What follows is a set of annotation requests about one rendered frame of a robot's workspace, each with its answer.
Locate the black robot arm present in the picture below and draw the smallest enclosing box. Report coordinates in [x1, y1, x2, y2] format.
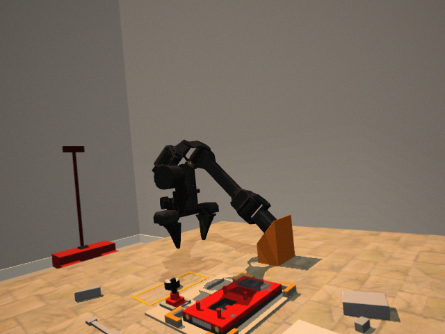
[152, 140, 277, 233]

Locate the black wheel with grey hub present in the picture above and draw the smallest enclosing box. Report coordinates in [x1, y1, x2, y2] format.
[164, 278, 180, 291]

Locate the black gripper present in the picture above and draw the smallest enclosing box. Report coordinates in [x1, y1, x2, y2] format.
[154, 185, 219, 249]

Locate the pale yellow flat square pad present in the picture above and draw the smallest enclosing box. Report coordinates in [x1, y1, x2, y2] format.
[283, 319, 338, 334]

